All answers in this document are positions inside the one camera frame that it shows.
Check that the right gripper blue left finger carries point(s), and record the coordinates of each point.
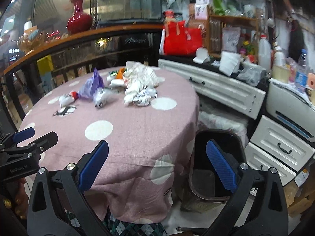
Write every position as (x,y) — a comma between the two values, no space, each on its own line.
(79,179)

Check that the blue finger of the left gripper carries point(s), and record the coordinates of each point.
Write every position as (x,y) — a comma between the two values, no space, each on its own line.
(12,139)
(37,143)

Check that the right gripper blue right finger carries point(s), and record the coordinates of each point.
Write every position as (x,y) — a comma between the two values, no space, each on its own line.
(235,177)

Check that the white red small wrapper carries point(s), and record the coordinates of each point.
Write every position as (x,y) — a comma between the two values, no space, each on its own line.
(68,99)

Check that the purple plastic bag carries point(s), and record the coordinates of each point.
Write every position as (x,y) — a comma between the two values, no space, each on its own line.
(89,88)

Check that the white printed bag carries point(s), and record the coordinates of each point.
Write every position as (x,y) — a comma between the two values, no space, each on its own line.
(104,96)

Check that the white tissue pile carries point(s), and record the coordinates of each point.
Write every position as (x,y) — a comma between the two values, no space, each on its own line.
(141,82)

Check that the orange foam fruit net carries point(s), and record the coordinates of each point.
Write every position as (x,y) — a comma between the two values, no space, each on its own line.
(120,73)

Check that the white middle drawer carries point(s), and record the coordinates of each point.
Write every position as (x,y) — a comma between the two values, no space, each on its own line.
(259,159)

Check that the white upper drawer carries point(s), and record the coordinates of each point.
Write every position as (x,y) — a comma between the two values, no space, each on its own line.
(282,144)

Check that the cardboard box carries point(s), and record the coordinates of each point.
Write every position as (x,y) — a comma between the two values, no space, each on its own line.
(299,199)

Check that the white lace cloth bundle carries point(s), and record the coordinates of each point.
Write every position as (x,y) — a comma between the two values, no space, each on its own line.
(218,122)

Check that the long white top drawer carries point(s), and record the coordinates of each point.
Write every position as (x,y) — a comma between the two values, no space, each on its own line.
(228,91)

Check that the white printer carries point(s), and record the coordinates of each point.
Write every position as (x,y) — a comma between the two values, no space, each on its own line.
(291,107)

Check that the pink polka dot tablecloth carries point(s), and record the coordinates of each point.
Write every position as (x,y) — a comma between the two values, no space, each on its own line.
(148,146)

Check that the wooden curved railing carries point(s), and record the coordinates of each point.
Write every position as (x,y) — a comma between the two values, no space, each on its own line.
(82,37)

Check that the clear plastic bag on counter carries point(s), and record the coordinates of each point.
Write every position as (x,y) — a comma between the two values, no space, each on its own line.
(251,73)

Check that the clear water bottle blue label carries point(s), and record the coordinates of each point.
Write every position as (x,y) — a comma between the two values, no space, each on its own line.
(301,72)

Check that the white paper cup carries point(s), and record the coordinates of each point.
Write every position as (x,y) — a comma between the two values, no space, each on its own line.
(201,56)

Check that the white plastic jug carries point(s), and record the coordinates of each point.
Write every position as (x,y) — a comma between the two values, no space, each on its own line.
(264,53)

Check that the red ceramic vase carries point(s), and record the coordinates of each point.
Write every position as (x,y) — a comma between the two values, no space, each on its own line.
(79,21)

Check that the wooden shelf rack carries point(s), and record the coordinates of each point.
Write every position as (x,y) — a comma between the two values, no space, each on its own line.
(228,33)

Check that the red gift bag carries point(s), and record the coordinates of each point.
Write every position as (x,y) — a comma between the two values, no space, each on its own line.
(179,40)

